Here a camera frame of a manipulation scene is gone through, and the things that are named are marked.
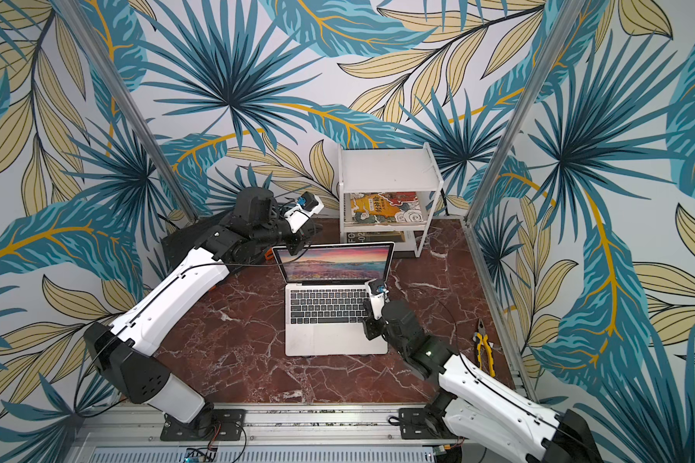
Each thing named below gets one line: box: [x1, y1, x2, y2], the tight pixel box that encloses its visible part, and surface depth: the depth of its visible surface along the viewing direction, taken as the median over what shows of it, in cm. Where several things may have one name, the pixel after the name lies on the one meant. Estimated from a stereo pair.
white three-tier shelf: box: [337, 142, 445, 258], surface depth 94 cm
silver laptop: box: [272, 242, 395, 356], surface depth 86 cm
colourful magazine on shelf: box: [350, 191, 424, 224], surface depth 97 cm
